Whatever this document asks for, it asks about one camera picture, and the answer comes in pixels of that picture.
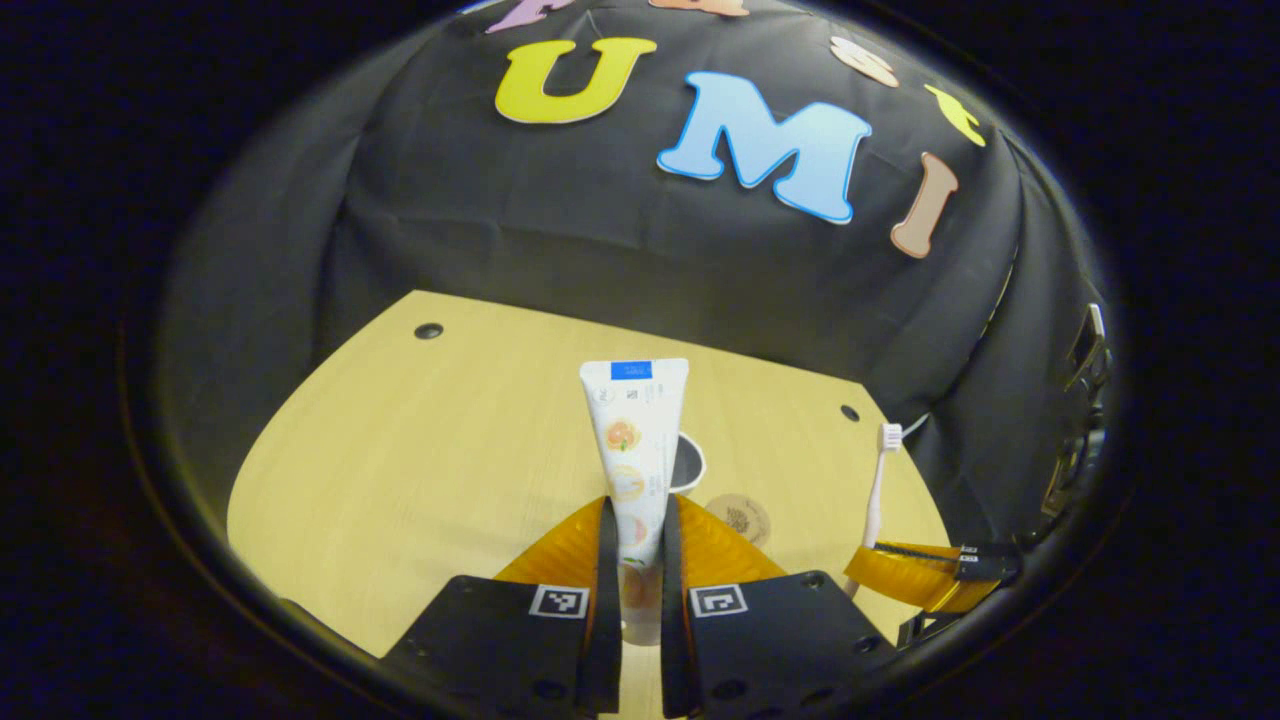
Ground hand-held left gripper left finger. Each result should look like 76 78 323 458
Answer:
385 495 623 716

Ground white toothpaste tube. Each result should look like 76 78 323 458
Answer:
580 358 691 646

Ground round brown coaster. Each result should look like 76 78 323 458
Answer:
705 493 772 548

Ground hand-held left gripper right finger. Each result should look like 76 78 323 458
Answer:
660 495 896 719

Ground wooden desktop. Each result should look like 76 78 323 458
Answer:
228 290 951 717

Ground white pink toothbrush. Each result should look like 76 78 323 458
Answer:
864 423 905 551

